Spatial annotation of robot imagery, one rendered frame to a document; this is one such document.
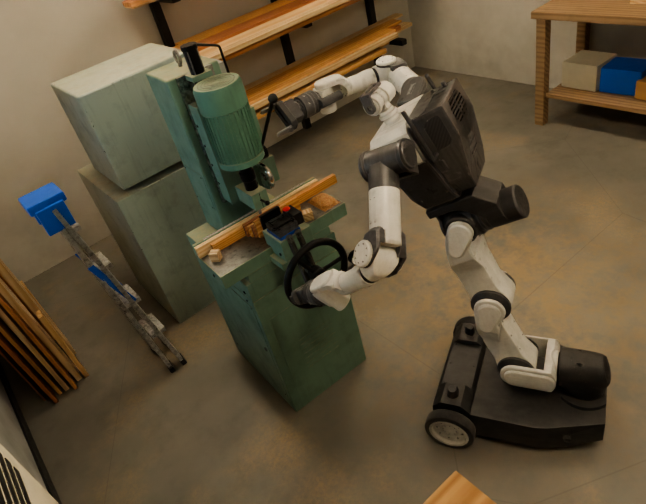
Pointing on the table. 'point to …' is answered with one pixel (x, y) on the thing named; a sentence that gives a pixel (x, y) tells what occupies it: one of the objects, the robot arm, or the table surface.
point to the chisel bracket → (252, 196)
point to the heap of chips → (323, 201)
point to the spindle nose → (248, 179)
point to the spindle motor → (229, 121)
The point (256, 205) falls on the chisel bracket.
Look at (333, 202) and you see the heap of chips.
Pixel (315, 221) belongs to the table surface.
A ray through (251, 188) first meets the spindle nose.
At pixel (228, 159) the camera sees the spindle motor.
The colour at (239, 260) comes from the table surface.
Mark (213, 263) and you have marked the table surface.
